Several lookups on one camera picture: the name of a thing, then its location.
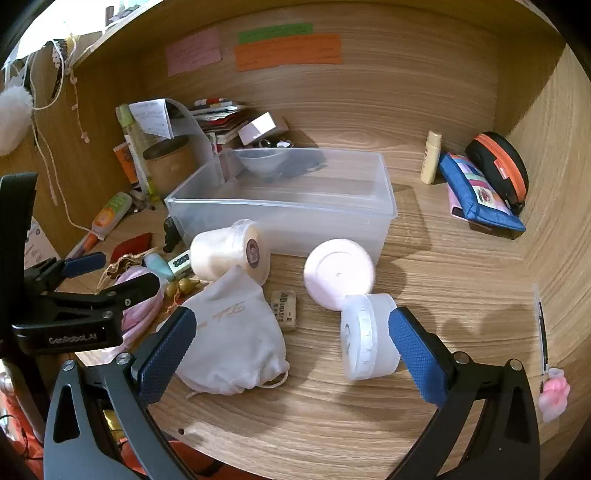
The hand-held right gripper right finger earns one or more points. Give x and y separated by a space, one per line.
415 357

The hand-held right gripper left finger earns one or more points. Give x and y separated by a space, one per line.
166 355

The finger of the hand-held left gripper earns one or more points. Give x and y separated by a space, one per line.
85 263
136 286

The white ribbed cosmetic jar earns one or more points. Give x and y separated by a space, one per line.
369 337

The clear plastic storage box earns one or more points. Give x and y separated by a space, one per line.
323 207

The wooden desktop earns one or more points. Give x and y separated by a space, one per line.
314 415

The small teal bottle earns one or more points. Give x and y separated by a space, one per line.
159 266

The pink pouch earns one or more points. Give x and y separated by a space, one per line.
138 318

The red cloth piece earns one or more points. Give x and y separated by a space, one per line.
134 244

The green orange glue stick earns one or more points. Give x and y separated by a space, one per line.
111 214

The cream translucent jar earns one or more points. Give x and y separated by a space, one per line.
221 254

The orange tube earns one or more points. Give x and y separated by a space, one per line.
125 161

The round white jar lid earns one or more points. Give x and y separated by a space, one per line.
339 272

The brown cylinder container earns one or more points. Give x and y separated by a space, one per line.
171 168

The beige eraser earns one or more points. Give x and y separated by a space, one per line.
283 309

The green bottle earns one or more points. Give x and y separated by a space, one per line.
134 138

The pen with pink charm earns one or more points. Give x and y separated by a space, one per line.
554 392

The white fluffy pompom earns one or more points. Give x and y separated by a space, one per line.
14 120

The white paper sheet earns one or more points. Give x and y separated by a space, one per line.
152 115

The blue patchwork pouch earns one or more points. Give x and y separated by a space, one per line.
475 194

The stack of books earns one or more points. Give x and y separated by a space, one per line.
221 120

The cream tube bottle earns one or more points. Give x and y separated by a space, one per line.
431 157

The small white box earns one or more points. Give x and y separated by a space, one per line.
263 128

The black orange zip case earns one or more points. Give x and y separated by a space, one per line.
501 159

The pink sticky note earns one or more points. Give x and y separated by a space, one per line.
194 50

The orange sticky note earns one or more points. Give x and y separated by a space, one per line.
286 51

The green sticky note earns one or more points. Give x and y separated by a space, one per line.
274 32

